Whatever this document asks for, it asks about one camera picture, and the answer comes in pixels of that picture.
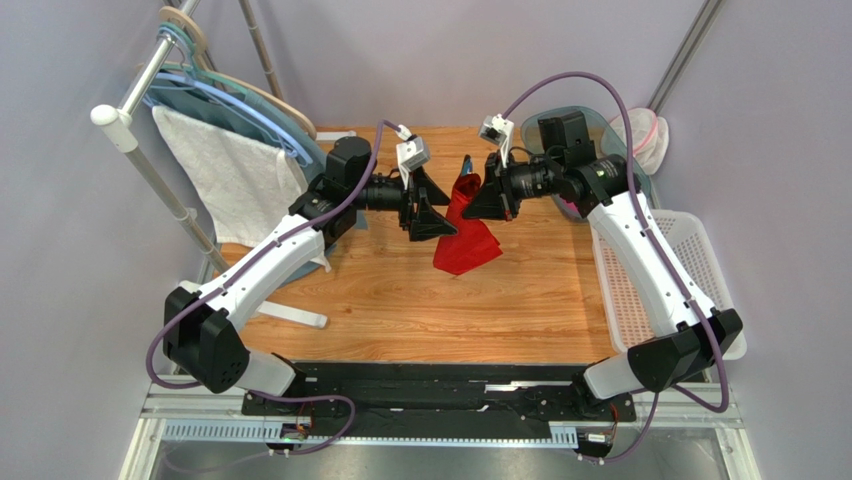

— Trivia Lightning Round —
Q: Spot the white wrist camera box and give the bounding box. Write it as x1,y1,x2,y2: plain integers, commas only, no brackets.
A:
396,136,431,189
478,114,514,168

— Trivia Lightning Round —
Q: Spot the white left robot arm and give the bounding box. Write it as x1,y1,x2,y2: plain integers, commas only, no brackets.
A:
153,134,457,396

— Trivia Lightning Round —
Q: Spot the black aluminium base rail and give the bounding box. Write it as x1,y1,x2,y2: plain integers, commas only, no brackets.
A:
142,359,747,449

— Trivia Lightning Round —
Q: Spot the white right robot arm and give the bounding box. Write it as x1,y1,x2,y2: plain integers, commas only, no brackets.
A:
463,112,743,406

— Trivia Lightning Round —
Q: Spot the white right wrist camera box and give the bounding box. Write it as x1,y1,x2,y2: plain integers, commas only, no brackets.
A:
478,114,514,168

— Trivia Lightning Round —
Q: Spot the red paper napkin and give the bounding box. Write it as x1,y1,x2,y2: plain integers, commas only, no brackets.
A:
433,173,503,276

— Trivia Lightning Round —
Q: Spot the white clothes rack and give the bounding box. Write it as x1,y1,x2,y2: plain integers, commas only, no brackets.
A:
90,0,359,330

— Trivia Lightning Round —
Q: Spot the white mesh laundry bag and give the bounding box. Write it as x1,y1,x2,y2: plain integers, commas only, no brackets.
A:
602,108,670,176

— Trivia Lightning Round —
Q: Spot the wooden clothes hanger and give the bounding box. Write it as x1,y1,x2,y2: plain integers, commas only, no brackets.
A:
157,1,318,140

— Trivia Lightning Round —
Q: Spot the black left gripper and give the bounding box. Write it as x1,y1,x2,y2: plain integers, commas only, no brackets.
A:
350,167,457,242

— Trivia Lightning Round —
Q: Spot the teal blue hanging garment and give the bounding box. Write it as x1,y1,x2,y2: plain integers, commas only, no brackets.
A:
144,71,326,247

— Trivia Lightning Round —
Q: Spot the white terry towel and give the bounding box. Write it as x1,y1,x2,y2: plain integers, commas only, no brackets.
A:
152,106,325,247

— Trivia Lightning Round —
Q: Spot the light blue plastic hanger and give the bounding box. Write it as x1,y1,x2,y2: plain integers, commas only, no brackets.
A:
143,59,324,168

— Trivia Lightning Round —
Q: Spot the translucent teal plastic tray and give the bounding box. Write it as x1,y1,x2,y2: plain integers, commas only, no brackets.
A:
520,106,655,206

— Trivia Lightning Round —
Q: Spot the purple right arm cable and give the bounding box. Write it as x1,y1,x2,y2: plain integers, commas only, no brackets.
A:
500,71,731,464

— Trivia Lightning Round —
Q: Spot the pink item in tray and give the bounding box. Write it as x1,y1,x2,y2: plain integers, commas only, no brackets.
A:
554,196,587,222

